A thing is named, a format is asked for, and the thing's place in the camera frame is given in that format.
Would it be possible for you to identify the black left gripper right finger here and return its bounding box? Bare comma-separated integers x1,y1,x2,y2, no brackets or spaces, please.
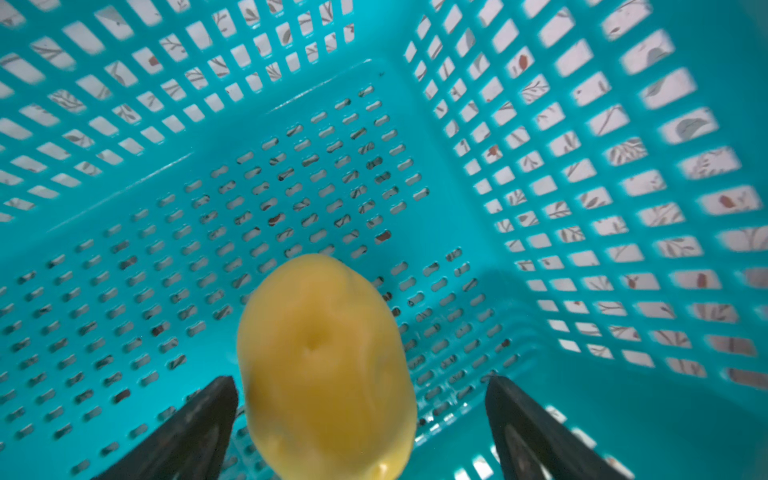
485,376,624,479

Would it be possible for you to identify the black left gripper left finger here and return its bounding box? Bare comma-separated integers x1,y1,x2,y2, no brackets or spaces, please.
98,376,238,480

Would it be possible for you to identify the yellow green potato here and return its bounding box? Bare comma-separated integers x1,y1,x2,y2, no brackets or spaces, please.
237,254,417,479

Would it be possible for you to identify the teal plastic basket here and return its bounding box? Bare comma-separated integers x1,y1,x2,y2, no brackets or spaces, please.
1,1,767,479

